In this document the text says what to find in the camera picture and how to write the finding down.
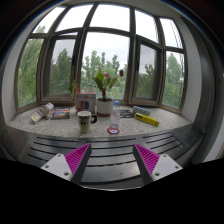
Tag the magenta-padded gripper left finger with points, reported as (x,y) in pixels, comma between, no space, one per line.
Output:
(77,158)

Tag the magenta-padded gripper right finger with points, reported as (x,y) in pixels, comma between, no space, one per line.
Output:
(147,158)

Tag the clear blue-capped water bottle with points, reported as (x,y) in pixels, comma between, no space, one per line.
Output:
(114,118)

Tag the long yellow box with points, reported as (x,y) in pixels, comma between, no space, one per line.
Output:
(146,119)

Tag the flat round red coaster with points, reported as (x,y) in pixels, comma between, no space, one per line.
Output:
(109,131)

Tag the colourful flat book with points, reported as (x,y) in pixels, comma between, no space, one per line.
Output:
(60,114)

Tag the light blue small pack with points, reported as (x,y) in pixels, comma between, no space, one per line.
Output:
(141,110)

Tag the black mesh mat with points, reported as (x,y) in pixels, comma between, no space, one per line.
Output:
(127,114)

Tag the white box with coloured spools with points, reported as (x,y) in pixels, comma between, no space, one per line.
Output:
(85,102)

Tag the white and yellow rolled bundle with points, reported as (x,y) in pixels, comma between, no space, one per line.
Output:
(41,113)

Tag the green plant in white pot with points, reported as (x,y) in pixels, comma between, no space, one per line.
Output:
(104,107)

